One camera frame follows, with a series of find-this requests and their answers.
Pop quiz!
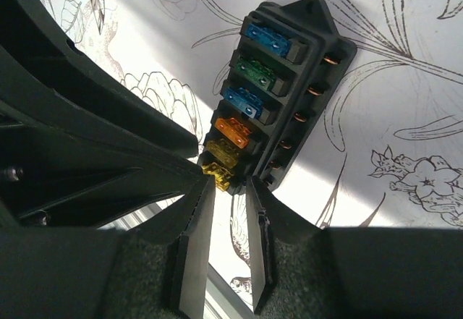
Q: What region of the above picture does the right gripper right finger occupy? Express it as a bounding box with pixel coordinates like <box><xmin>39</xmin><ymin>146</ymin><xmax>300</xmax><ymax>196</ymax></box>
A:
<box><xmin>246</xmin><ymin>177</ymin><xmax>462</xmax><ymax>318</ymax></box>

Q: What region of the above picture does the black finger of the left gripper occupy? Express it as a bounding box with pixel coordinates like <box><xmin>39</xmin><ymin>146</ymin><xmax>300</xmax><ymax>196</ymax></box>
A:
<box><xmin>1</xmin><ymin>0</ymin><xmax>198</xmax><ymax>158</ymax></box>
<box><xmin>1</xmin><ymin>51</ymin><xmax>201</xmax><ymax>227</ymax></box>

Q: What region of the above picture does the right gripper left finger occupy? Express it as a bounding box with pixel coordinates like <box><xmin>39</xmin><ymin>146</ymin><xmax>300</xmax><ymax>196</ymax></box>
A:
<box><xmin>1</xmin><ymin>176</ymin><xmax>216</xmax><ymax>318</ymax></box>

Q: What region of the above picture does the small yellow fuse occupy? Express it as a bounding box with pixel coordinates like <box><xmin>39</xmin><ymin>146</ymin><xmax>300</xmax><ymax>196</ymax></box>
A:
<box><xmin>202</xmin><ymin>162</ymin><xmax>234</xmax><ymax>192</ymax></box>
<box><xmin>206</xmin><ymin>138</ymin><xmax>239</xmax><ymax>169</ymax></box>

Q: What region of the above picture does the black fuse box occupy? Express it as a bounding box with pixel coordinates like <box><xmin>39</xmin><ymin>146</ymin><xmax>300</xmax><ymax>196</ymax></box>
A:
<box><xmin>198</xmin><ymin>0</ymin><xmax>357</xmax><ymax>195</ymax></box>

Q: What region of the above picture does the floral patterned table mat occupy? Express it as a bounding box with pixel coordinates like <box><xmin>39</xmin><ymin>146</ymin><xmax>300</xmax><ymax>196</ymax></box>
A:
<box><xmin>21</xmin><ymin>0</ymin><xmax>463</xmax><ymax>312</ymax></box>

